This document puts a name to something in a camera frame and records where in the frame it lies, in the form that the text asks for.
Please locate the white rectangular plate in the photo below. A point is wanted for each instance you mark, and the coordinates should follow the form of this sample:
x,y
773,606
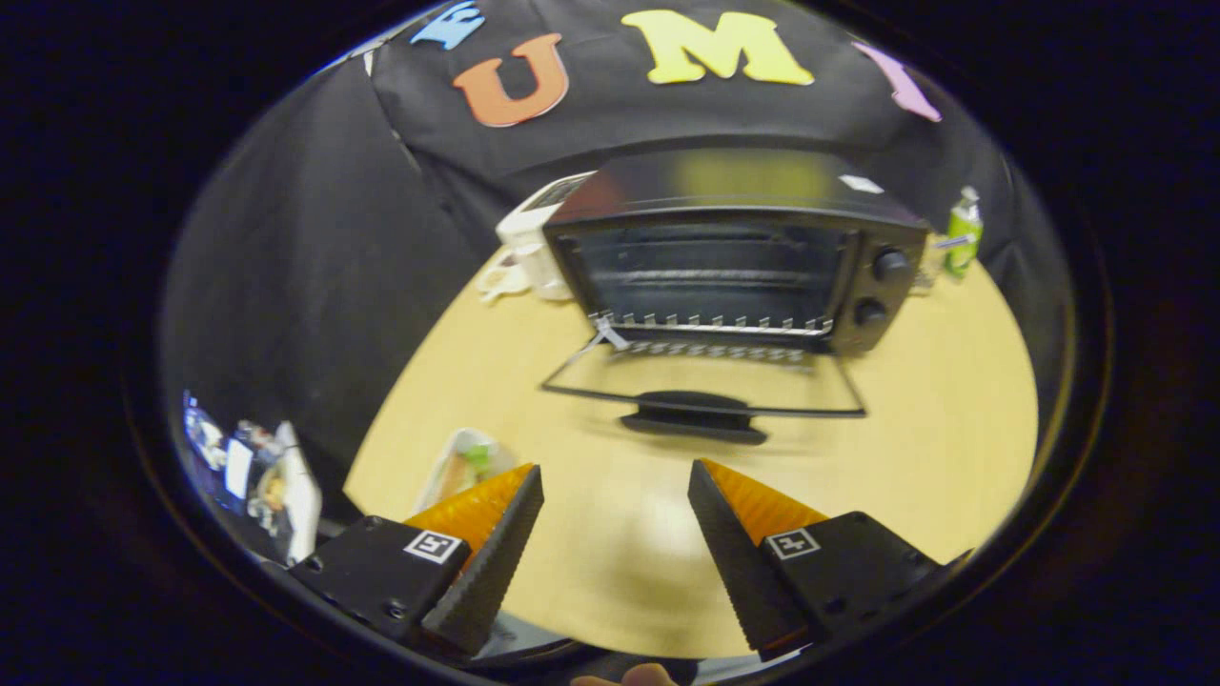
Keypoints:
x,y
434,486

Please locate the toast sandwich with lettuce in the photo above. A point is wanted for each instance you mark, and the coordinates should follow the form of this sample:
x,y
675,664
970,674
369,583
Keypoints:
x,y
474,467

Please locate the black toaster oven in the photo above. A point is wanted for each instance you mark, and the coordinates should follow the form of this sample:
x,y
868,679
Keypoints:
x,y
886,305

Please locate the white pop-up toaster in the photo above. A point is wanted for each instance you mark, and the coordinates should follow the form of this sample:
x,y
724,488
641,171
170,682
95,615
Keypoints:
x,y
534,229

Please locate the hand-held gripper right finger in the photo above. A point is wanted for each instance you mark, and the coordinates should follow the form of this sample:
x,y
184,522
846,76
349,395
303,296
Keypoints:
x,y
739,562

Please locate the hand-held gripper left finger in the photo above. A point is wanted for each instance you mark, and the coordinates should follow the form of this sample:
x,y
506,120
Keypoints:
x,y
491,562

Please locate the green label plastic bottle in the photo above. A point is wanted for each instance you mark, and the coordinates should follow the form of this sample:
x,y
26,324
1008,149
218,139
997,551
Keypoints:
x,y
963,238

